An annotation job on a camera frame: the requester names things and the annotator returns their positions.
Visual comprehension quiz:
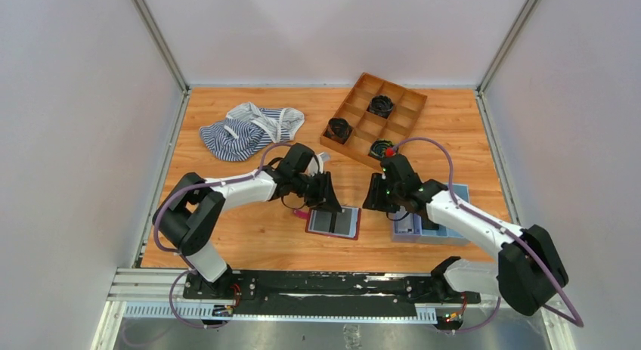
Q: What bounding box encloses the blue plastic organizer box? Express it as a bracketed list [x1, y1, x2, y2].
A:
[392, 180, 469, 246]

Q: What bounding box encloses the striped blue white cloth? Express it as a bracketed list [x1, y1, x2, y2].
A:
[199, 102, 305, 162]

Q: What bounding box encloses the black yellow rolled belt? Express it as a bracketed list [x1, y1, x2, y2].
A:
[368, 139, 397, 161]

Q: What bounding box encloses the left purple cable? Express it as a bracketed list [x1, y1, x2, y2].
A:
[152, 141, 294, 330]

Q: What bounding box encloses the black rolled belt left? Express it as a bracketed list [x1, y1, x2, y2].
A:
[324, 117, 353, 144]

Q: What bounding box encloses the black rolled belt top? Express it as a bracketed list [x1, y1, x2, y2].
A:
[367, 94, 395, 119]

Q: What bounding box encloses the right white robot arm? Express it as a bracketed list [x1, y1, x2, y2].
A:
[363, 154, 568, 316]

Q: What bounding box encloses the white slotted cable duct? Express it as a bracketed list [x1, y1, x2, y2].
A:
[122, 303, 438, 324]

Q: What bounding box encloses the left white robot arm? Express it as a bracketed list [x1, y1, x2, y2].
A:
[152, 143, 342, 283]

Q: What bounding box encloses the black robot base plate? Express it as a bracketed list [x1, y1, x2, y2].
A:
[183, 270, 481, 317]

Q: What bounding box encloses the silver item in organizer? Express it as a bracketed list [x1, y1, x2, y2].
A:
[393, 210, 419, 236]

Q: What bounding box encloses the red leather card holder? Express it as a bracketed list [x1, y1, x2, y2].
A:
[293, 206, 361, 240]

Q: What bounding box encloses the dark VIP credit card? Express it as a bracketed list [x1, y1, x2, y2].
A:
[421, 218, 440, 232]

